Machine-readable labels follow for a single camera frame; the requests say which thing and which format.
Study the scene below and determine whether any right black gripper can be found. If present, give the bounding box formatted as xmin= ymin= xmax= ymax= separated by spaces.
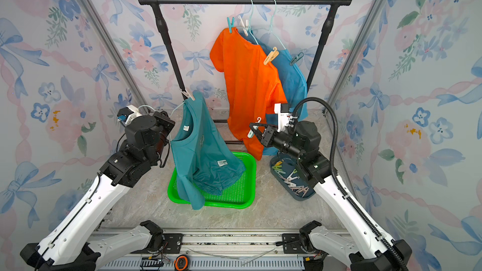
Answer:
xmin=252 ymin=121 xmax=306 ymax=163

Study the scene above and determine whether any pale green clothespin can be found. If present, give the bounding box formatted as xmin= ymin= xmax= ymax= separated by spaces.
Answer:
xmin=247 ymin=117 xmax=262 ymax=139

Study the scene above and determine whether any dark teal clothespin bin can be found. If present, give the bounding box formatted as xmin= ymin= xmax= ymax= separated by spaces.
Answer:
xmin=270 ymin=153 xmax=315 ymax=201

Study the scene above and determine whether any off-white clothespin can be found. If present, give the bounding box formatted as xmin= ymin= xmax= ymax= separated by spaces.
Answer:
xmin=182 ymin=90 xmax=196 ymax=101

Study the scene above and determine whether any orange t-shirt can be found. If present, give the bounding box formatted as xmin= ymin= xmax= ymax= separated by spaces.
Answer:
xmin=210 ymin=28 xmax=287 ymax=161

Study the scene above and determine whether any beige clothespin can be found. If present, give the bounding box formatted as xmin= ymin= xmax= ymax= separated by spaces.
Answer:
xmin=263 ymin=46 xmax=279 ymax=65

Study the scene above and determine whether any light teal wire hanger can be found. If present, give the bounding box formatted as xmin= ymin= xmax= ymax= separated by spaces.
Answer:
xmin=261 ymin=0 xmax=287 ymax=50

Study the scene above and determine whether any white clothespin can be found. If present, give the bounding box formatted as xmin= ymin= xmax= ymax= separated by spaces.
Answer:
xmin=238 ymin=15 xmax=249 ymax=36

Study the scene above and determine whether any bright teal clothespin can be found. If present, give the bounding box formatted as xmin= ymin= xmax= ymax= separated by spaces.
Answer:
xmin=227 ymin=17 xmax=236 ymax=33

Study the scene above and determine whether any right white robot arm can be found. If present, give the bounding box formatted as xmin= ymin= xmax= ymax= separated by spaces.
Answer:
xmin=250 ymin=121 xmax=412 ymax=270

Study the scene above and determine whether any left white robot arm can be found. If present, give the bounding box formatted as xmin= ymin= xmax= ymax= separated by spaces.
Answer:
xmin=20 ymin=105 xmax=175 ymax=270

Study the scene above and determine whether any green plastic tray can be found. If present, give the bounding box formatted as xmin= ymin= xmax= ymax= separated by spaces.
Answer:
xmin=168 ymin=146 xmax=256 ymax=210

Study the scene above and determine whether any black clothes rack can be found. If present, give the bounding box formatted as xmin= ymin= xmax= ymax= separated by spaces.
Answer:
xmin=138 ymin=0 xmax=352 ymax=153

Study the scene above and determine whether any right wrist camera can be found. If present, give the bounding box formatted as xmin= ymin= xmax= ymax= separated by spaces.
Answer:
xmin=274 ymin=103 xmax=296 ymax=132

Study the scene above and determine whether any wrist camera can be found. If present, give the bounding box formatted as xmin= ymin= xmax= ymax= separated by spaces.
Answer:
xmin=274 ymin=103 xmax=296 ymax=132
xmin=117 ymin=105 xmax=142 ymax=126

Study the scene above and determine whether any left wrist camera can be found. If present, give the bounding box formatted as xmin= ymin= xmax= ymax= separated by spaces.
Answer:
xmin=117 ymin=105 xmax=142 ymax=126

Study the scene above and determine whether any black corrugated cable hose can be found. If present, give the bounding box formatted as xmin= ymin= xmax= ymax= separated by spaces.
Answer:
xmin=292 ymin=96 xmax=409 ymax=271

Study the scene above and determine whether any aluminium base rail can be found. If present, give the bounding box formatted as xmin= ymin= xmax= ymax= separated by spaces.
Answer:
xmin=71 ymin=228 xmax=392 ymax=271

